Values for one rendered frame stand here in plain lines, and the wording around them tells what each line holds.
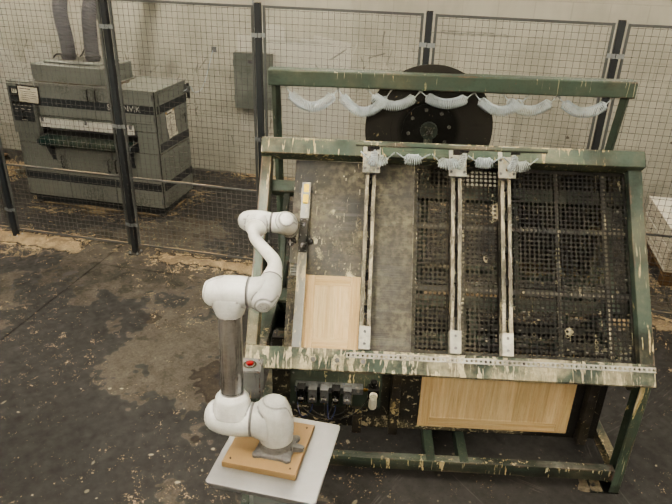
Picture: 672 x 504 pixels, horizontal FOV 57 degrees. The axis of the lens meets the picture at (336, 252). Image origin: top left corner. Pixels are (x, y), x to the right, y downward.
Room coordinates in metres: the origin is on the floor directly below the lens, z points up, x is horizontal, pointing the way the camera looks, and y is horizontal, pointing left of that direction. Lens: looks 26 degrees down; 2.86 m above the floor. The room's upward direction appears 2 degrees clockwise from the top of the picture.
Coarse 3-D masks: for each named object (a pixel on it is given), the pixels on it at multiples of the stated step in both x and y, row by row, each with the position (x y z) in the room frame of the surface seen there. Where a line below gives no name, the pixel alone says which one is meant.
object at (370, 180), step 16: (368, 160) 3.40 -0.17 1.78; (368, 176) 3.38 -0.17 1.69; (368, 192) 3.32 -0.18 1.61; (368, 208) 3.26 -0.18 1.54; (368, 224) 3.23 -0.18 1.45; (368, 240) 3.14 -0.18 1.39; (368, 256) 3.11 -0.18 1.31; (368, 272) 3.02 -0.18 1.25; (368, 288) 2.96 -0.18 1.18; (368, 304) 2.90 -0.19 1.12; (368, 320) 2.85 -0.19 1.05; (368, 336) 2.79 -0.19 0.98
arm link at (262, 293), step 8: (272, 272) 2.33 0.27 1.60; (248, 280) 2.25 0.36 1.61; (256, 280) 2.26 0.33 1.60; (264, 280) 2.27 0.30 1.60; (272, 280) 2.27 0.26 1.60; (280, 280) 2.32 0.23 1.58; (248, 288) 2.22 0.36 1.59; (256, 288) 2.22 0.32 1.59; (264, 288) 2.22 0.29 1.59; (272, 288) 2.23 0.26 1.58; (280, 288) 2.28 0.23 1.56; (248, 296) 2.20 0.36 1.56; (256, 296) 2.18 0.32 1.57; (264, 296) 2.18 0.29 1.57; (272, 296) 2.20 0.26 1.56; (248, 304) 2.20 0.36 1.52; (256, 304) 2.17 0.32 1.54; (264, 304) 2.17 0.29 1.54; (272, 304) 2.19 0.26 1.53; (264, 312) 2.18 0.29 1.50
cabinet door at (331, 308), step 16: (320, 288) 3.01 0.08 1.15; (336, 288) 3.01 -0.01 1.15; (352, 288) 3.01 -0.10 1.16; (304, 304) 2.95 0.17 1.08; (320, 304) 2.95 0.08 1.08; (336, 304) 2.95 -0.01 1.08; (352, 304) 2.95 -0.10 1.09; (304, 320) 2.89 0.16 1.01; (320, 320) 2.90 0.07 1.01; (336, 320) 2.90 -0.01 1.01; (352, 320) 2.89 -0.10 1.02; (304, 336) 2.84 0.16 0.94; (320, 336) 2.84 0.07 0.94; (336, 336) 2.84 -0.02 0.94; (352, 336) 2.84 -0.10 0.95
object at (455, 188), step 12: (456, 156) 3.42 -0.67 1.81; (456, 180) 3.40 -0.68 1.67; (456, 192) 3.35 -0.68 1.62; (456, 204) 3.30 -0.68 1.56; (456, 216) 3.23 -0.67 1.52; (456, 228) 3.21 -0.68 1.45; (456, 240) 3.17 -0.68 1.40; (456, 252) 3.12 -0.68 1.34; (456, 264) 3.08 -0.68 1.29; (456, 276) 3.01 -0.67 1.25; (456, 288) 2.99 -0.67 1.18; (456, 300) 2.95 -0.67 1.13; (456, 312) 2.88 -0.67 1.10; (456, 324) 2.86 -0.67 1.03; (456, 336) 2.79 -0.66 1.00; (456, 348) 2.75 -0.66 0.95
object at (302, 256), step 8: (304, 192) 3.35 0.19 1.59; (304, 208) 3.29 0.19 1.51; (304, 216) 3.26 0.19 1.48; (304, 256) 3.11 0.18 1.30; (304, 264) 3.08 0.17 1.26; (304, 272) 3.05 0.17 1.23; (296, 280) 3.02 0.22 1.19; (304, 280) 3.02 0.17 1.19; (296, 288) 2.99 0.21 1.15; (304, 288) 3.00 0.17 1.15; (296, 296) 2.96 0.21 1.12; (296, 304) 2.93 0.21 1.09; (296, 312) 2.91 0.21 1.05; (296, 320) 2.88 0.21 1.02; (296, 328) 2.85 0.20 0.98; (296, 336) 2.82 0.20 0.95; (296, 344) 2.79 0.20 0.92
